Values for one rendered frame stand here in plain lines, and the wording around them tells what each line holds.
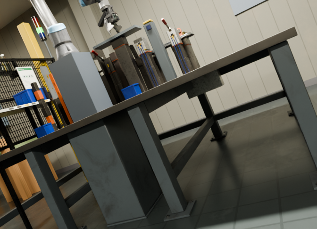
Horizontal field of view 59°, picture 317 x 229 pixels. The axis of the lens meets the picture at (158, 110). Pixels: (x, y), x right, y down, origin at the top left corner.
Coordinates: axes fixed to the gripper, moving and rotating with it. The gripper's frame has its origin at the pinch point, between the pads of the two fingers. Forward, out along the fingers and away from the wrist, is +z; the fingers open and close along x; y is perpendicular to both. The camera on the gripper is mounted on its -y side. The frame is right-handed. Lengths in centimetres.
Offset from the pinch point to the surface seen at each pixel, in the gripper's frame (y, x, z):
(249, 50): 91, -48, 50
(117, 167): -4, -50, 83
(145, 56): 8.8, 14.9, 22.2
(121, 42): 4.3, -1.9, 7.8
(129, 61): 4.0, -1.5, 22.4
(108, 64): -20.5, 6.3, 15.0
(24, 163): -290, 80, 70
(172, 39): 32.3, 20.3, 19.5
